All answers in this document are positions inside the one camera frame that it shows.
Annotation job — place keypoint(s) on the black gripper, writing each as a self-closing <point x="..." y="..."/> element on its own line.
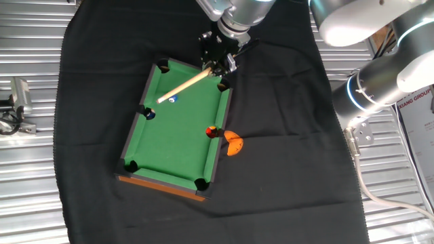
<point x="215" y="47"/>

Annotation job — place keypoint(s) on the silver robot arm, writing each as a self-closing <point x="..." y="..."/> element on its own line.
<point x="373" y="78"/>

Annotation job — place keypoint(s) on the red pool ball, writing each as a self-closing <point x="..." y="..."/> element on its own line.
<point x="212" y="131"/>

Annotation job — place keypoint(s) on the dark blue pool ball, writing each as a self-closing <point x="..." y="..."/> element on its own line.
<point x="151" y="115"/>

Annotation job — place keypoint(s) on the mini green pool table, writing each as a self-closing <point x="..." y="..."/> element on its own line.
<point x="176" y="142"/>

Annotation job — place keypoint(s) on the orange half-round plastic piece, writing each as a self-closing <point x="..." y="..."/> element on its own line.
<point x="234" y="142"/>

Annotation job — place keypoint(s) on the black cloth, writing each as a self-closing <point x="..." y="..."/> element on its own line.
<point x="288" y="186"/>

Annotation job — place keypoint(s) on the white printed sign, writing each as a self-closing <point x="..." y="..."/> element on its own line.
<point x="420" y="128"/>

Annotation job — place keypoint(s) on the clear plastic bag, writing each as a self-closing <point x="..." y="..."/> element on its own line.
<point x="424" y="235"/>

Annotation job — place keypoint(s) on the silver camera bracket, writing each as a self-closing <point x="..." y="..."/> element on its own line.
<point x="213" y="8"/>

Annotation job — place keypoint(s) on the silver camera on stand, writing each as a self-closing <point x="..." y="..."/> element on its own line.
<point x="22" y="95"/>

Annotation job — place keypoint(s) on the metal camera stand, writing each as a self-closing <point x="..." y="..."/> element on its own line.
<point x="27" y="128"/>

